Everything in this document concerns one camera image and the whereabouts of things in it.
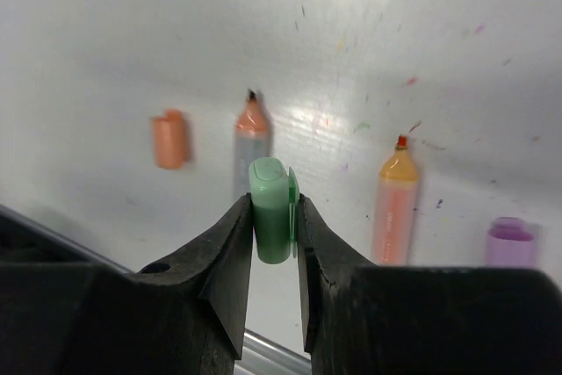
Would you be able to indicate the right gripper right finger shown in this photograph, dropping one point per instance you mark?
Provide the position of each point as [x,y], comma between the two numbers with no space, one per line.
[327,265]

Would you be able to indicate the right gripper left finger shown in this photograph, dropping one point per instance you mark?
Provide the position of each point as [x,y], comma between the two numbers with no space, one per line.
[192,303]

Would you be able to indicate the aluminium rail frame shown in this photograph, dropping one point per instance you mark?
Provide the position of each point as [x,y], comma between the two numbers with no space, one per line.
[63,312]

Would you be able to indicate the green pen cap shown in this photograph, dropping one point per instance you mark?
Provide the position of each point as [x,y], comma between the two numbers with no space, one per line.
[275,195]

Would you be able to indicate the purple pen cap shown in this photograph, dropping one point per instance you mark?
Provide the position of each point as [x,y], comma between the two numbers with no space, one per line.
[509,243]

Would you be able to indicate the grey pen orange tip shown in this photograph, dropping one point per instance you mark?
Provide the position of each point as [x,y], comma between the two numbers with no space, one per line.
[251,141]

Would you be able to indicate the orange highlighter pen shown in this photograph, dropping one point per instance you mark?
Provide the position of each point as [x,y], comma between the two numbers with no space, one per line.
[394,208]

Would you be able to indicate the orange pen cap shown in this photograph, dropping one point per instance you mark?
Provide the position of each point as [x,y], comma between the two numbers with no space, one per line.
[170,139]

